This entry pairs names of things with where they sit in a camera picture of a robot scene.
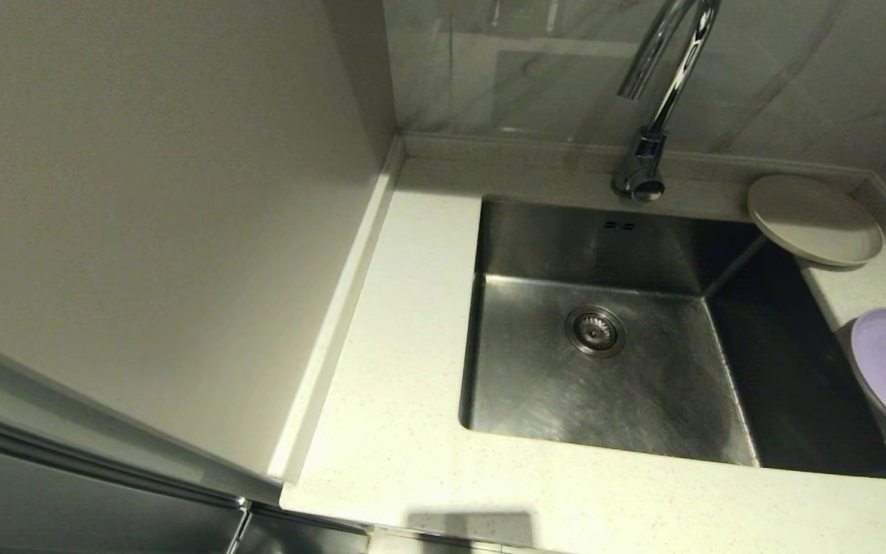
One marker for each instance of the chrome kitchen faucet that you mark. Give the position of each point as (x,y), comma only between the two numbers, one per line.
(641,165)

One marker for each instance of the beige plastic plate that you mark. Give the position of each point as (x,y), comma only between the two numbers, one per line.
(812,219)

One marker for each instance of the metal sink drain strainer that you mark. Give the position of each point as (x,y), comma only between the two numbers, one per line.
(595,331)

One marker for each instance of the stainless steel sink basin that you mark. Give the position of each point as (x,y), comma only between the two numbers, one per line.
(566,408)

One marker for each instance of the white edge trim strip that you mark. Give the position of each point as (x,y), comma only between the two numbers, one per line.
(335,323)

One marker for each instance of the tall beige cabinet side panel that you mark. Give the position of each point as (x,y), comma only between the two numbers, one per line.
(143,231)

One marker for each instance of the metal door trim strip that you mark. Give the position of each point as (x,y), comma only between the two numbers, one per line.
(104,467)

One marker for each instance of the grey glossy cabinet door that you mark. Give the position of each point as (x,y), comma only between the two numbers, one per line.
(66,515)

